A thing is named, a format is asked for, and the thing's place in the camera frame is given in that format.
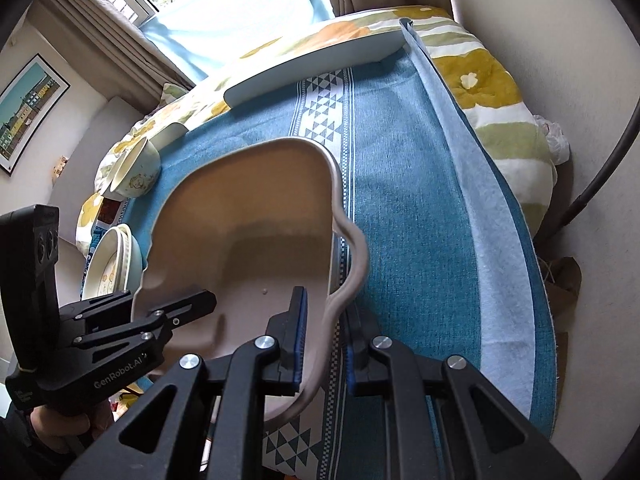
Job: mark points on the blue patterned tablecloth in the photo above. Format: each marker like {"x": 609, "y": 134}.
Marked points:
{"x": 410, "y": 200}

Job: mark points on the plain white plate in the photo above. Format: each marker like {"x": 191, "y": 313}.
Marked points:
{"x": 139, "y": 255}

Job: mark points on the person's left forearm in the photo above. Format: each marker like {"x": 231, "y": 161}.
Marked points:
{"x": 22, "y": 452}

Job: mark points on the small white bowl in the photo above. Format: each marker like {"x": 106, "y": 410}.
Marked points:
{"x": 116, "y": 166}

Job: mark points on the white cartoon print plate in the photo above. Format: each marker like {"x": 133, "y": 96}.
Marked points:
{"x": 102, "y": 275}

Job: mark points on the white tray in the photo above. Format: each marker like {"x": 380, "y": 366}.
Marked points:
{"x": 172, "y": 135}
{"x": 320, "y": 62}

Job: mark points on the person's left hand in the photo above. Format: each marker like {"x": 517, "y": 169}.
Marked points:
{"x": 50, "y": 422}

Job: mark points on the black curved stand rod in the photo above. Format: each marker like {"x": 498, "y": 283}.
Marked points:
{"x": 600, "y": 175}

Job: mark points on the framed wall poster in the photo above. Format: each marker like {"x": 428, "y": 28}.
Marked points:
{"x": 27, "y": 115}

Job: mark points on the white plastic bag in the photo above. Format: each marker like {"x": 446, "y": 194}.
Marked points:
{"x": 554, "y": 140}

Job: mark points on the green checked pillow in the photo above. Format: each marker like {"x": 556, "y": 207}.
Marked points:
{"x": 172, "y": 95}

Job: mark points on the grey headboard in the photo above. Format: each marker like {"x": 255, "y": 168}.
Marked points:
{"x": 95, "y": 130}

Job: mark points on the floral striped blanket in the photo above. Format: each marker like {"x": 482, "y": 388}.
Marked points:
{"x": 500, "y": 85}

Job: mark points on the small plush toy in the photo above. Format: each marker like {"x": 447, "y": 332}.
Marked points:
{"x": 59, "y": 166}

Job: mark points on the pale yellow bowl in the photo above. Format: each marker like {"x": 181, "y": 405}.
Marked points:
{"x": 140, "y": 175}

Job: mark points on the brown paper bag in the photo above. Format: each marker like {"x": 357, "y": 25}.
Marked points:
{"x": 562, "y": 290}

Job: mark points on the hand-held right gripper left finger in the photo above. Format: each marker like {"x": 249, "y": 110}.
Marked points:
{"x": 298, "y": 340}

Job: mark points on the light blue window cloth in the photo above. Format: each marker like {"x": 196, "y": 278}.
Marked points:
{"x": 235, "y": 25}

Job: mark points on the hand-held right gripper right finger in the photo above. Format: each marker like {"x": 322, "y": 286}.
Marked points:
{"x": 351, "y": 360}

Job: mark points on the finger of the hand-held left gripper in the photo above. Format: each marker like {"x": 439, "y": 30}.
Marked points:
{"x": 190, "y": 305}
{"x": 97, "y": 307}

